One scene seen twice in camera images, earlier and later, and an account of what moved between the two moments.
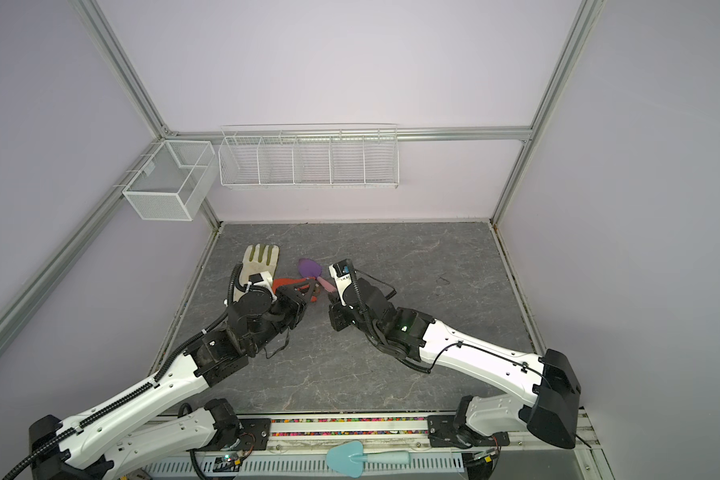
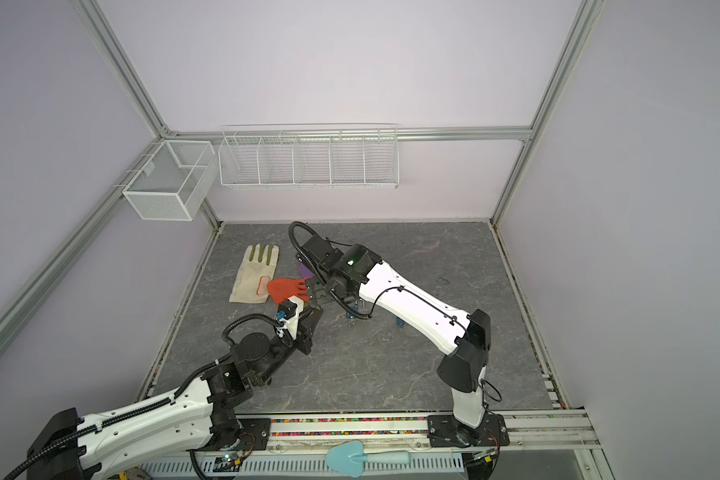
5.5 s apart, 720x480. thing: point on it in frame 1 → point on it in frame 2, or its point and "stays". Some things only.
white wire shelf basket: (310, 156) stays
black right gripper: (341, 321) → (318, 293)
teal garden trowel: (348, 457) stays
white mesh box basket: (176, 182) stays
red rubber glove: (280, 282) stays
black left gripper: (295, 299) → (305, 333)
